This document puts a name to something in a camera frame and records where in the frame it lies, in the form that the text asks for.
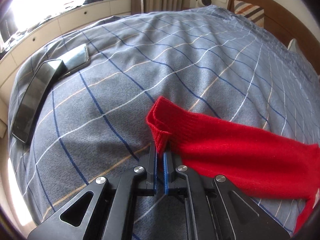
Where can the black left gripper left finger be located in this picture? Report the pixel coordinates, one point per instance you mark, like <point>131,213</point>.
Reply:
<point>105,208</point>

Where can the red knit sweater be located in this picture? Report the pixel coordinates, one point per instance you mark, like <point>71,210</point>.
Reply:
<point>260,163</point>

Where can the grey pillow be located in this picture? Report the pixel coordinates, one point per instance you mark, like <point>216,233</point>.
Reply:
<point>294,47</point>

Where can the small white round speaker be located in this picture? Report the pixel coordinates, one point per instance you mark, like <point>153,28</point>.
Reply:
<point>203,3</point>

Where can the grey plaid bed cover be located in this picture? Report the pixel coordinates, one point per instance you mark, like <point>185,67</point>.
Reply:
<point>208,61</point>

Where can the striped pillow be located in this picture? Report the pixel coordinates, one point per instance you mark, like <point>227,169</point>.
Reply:
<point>252,12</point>

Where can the black smartphone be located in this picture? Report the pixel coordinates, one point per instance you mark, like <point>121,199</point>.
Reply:
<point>32,101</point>

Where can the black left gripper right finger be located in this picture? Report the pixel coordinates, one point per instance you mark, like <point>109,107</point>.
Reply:
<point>215,208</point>

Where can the wooden headboard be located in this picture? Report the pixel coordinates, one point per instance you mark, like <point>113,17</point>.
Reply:
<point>285,27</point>

